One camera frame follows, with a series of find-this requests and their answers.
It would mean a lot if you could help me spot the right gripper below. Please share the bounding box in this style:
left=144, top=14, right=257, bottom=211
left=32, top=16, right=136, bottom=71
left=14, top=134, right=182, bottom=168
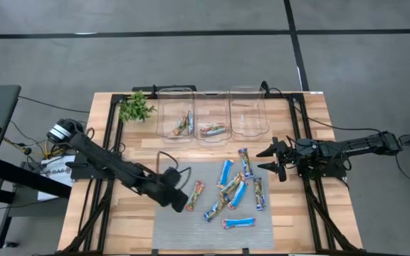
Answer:
left=256, top=137, right=300, bottom=183

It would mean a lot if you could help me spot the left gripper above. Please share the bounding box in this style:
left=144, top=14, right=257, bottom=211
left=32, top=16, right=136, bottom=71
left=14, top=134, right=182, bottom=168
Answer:
left=139, top=179, right=190, bottom=213

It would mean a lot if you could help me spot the red-ended granola bar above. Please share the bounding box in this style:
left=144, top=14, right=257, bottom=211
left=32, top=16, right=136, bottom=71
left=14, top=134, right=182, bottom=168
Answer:
left=184, top=180, right=206, bottom=212
left=201, top=123, right=228, bottom=133
left=221, top=217, right=257, bottom=230
left=199, top=126, right=228, bottom=138
left=226, top=179, right=250, bottom=211

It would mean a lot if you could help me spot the purple-ended granola bar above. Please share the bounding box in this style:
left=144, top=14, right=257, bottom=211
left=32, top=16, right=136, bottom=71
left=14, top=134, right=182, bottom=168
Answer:
left=253, top=176, right=267, bottom=212
left=237, top=147, right=255, bottom=180
left=203, top=196, right=228, bottom=224

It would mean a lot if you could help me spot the light blue granola bar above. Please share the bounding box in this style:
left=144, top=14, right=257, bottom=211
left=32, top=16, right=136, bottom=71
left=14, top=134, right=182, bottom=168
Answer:
left=216, top=159, right=235, bottom=190

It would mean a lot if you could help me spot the grey woven placemat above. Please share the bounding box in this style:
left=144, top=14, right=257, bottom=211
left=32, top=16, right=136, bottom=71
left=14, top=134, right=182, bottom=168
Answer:
left=152, top=158, right=275, bottom=250

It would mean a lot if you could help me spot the clear plastic bin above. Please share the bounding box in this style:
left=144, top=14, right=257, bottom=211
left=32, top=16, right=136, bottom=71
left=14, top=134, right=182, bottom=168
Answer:
left=155, top=87, right=196, bottom=144
left=193, top=90, right=233, bottom=147
left=228, top=85, right=270, bottom=142

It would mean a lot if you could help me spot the green plant white pot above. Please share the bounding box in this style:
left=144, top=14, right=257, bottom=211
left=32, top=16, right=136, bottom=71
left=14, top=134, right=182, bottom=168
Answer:
left=117, top=90, right=157, bottom=124

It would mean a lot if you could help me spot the white paper sheet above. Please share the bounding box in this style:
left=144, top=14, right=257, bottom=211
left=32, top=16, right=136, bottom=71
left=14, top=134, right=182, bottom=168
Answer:
left=36, top=154, right=77, bottom=202

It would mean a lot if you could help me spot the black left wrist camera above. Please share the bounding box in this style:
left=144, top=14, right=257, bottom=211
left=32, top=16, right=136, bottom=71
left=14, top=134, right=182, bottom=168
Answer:
left=162, top=166, right=183, bottom=186

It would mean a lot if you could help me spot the black left wrist camera cable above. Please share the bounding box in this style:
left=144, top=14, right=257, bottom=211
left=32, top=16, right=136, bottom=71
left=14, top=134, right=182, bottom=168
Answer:
left=156, top=150, right=192, bottom=189

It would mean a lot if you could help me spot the long black arm cable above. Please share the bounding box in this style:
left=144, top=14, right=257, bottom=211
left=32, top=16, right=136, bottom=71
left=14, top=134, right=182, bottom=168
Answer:
left=267, top=80, right=384, bottom=134

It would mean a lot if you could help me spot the black metal table frame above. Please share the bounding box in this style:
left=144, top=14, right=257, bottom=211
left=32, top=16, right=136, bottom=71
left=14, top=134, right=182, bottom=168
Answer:
left=57, top=84, right=364, bottom=256

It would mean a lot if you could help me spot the yellow cable bundle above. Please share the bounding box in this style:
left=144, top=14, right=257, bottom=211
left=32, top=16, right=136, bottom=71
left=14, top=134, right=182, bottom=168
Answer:
left=1, top=137, right=65, bottom=159

